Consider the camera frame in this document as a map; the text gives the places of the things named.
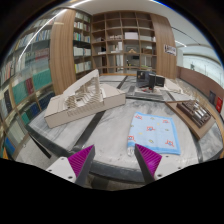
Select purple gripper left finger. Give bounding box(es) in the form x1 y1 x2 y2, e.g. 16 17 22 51
68 145 95 186

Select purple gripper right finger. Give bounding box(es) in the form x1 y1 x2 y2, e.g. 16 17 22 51
134 144 162 184

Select light blue patterned towel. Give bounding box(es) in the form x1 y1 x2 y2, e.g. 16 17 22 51
127 112 181 156

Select beige architectural building model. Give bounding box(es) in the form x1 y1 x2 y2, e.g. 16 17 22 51
44 69 126 128

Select white flat architectural model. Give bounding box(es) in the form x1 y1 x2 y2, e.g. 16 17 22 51
165 79 182 93

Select left bookshelf with books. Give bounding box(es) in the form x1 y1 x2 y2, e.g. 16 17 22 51
0 8 92 159

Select wooden back bookshelf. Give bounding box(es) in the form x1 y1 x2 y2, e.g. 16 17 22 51
91 11 156 74

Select white wall sign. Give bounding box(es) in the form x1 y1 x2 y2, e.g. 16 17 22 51
164 45 176 56

